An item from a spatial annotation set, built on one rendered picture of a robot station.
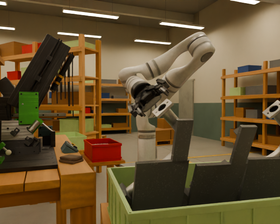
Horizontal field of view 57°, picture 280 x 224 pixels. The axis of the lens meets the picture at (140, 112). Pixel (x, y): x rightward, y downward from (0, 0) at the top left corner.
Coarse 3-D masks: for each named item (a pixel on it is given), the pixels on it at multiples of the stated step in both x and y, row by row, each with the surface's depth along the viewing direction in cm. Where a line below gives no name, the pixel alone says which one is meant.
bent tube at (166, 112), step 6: (162, 102) 70; (168, 102) 68; (156, 108) 70; (162, 108) 70; (168, 108) 67; (156, 114) 67; (162, 114) 67; (168, 114) 68; (174, 114) 69; (168, 120) 69; (174, 120) 69; (168, 156) 74; (132, 186) 73; (132, 192) 73
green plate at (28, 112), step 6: (24, 96) 162; (30, 96) 163; (36, 96) 164; (24, 102) 161; (30, 102) 162; (36, 102) 163; (24, 108) 160; (30, 108) 161; (36, 108) 163; (24, 114) 159; (30, 114) 161; (36, 114) 162; (24, 120) 159; (30, 120) 160
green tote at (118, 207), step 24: (120, 168) 95; (192, 168) 102; (120, 192) 68; (120, 216) 67; (144, 216) 56; (168, 216) 57; (192, 216) 59; (216, 216) 60; (240, 216) 62; (264, 216) 63
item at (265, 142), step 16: (272, 64) 582; (224, 80) 736; (224, 96) 732; (240, 96) 667; (256, 96) 618; (272, 96) 575; (224, 112) 739; (240, 112) 683; (256, 112) 626; (224, 128) 740; (224, 144) 742; (256, 144) 619; (272, 144) 591
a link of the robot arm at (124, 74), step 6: (138, 66) 103; (144, 66) 102; (120, 72) 102; (126, 72) 101; (132, 72) 101; (138, 72) 101; (144, 72) 102; (150, 72) 102; (120, 78) 102; (126, 78) 101; (150, 78) 103
